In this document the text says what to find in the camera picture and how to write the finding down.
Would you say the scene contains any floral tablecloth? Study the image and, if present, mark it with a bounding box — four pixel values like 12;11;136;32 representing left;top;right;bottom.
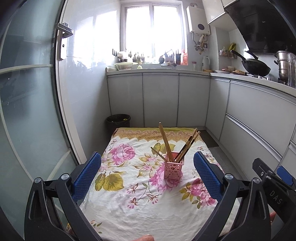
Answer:
80;128;220;240

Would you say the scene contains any person's right hand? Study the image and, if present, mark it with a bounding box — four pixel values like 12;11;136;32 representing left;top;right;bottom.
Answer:
269;211;276;223

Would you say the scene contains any black range hood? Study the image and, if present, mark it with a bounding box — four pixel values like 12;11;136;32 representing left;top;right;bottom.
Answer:
225;1;295;54

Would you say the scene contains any black trash bin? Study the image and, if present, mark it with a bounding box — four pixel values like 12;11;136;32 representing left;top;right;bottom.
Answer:
105;114;131;135

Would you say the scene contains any pink perforated utensil holder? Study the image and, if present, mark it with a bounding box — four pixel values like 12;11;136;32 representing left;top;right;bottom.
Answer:
164;159;184;181

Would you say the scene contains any white jug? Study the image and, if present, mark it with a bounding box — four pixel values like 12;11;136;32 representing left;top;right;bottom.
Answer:
202;56;210;70

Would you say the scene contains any wooden chopstick in holder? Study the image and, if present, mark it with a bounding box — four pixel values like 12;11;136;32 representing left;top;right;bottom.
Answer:
151;147;167;162

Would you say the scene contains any light wooden chopstick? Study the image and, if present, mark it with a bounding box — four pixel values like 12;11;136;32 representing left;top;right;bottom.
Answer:
159;122;174;162

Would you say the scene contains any steel stock pot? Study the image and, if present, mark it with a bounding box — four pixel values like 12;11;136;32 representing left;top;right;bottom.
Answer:
274;50;290;82

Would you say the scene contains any wooden chopstick pile piece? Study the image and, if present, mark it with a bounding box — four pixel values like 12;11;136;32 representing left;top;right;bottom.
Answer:
174;127;199;162

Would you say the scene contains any black chopstick gold band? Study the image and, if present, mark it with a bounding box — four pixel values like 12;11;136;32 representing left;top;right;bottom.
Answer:
174;136;193;162

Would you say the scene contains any cream bowl on counter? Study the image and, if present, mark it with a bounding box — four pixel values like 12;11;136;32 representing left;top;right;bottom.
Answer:
115;62;133;71

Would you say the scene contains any door handle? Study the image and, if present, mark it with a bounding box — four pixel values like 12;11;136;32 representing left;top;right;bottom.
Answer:
55;23;74;61

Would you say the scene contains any glass pitcher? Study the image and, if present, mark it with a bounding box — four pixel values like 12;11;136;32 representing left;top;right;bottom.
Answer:
287;53;296;88

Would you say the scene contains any black wok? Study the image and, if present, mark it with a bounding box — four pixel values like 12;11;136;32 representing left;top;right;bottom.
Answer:
230;50;271;77

